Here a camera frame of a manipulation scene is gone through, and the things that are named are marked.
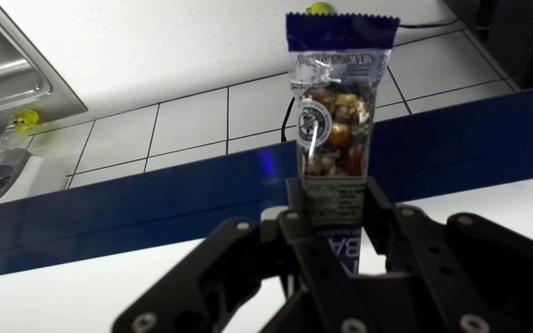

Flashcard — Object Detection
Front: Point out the black coffee maker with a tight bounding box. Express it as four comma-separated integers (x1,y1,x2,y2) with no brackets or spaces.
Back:
444,0,533,88

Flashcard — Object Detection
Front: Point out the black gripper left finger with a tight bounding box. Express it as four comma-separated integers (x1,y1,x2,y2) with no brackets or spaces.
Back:
111,177,354,333

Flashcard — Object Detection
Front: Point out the yellow-green lime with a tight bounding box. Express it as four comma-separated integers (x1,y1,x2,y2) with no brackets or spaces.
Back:
306,1,335,14

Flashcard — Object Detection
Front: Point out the granola bar blue wrapper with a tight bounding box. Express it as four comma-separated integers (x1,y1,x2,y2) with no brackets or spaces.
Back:
285,13,400,275

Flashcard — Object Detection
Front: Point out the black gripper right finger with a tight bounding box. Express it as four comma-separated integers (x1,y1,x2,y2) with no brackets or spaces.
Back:
361,179,533,333

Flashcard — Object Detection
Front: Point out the stainless steel sink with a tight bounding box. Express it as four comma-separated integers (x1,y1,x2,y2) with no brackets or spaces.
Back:
0,5,87,133

